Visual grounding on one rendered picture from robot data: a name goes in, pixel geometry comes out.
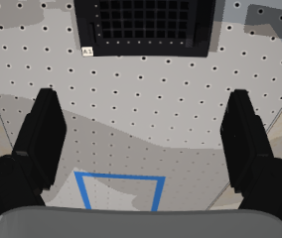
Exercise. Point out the grey flat base plate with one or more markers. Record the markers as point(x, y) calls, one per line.
point(136, 115)

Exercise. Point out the black well plate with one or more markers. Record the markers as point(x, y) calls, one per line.
point(144, 23)

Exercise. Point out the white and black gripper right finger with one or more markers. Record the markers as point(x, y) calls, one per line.
point(254, 174)

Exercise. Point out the blue tape outline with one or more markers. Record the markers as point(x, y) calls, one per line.
point(80, 183)

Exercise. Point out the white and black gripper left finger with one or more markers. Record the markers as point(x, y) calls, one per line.
point(33, 163)

